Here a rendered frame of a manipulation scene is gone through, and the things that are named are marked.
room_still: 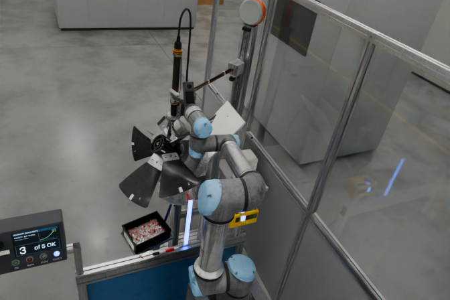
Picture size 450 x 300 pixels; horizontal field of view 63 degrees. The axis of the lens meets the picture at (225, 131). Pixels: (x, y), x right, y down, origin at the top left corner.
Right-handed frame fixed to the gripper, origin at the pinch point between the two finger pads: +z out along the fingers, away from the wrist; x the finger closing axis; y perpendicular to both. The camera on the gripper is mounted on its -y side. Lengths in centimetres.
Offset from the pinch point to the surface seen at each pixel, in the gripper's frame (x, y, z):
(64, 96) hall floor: -49, 161, 309
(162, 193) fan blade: -10, 53, -14
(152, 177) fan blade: -10, 61, 9
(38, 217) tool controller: -66, 42, -26
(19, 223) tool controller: -73, 41, -27
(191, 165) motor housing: 13, 54, 6
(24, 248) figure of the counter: -72, 49, -34
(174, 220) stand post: 8, 109, 18
